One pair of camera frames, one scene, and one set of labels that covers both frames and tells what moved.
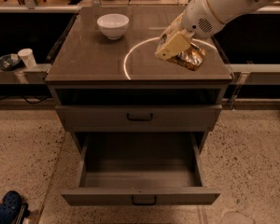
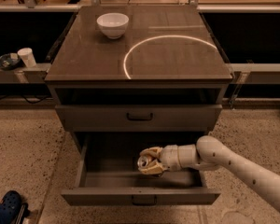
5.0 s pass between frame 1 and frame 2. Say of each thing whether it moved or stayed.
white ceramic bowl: stayed
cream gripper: moved
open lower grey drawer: stayed
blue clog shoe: stayed
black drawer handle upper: stayed
